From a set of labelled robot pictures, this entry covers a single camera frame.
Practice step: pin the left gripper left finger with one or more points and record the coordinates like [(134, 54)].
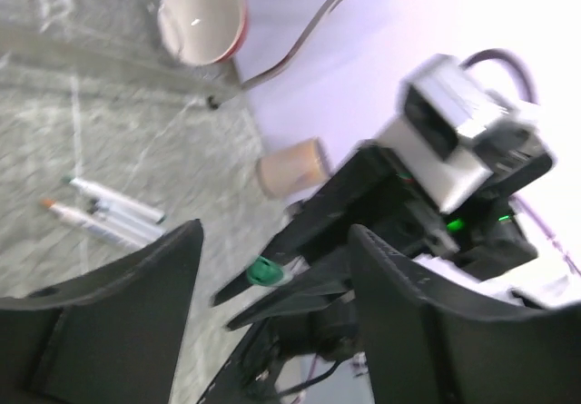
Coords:
[(113, 335)]

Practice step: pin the dark blue marker pen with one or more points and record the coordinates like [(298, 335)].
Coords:
[(117, 212)]

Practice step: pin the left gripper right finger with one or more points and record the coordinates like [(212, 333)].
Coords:
[(429, 340)]

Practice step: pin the purple pink mug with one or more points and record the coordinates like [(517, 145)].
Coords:
[(293, 169)]

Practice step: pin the red white bowl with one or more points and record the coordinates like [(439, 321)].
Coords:
[(202, 32)]

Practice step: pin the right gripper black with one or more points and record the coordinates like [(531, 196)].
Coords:
[(372, 188)]

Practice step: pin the green capped marker pen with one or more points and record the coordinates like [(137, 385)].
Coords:
[(266, 273)]

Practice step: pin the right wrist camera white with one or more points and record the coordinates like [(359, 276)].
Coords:
[(453, 136)]

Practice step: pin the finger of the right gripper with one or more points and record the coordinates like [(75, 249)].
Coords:
[(233, 288), (313, 290)]

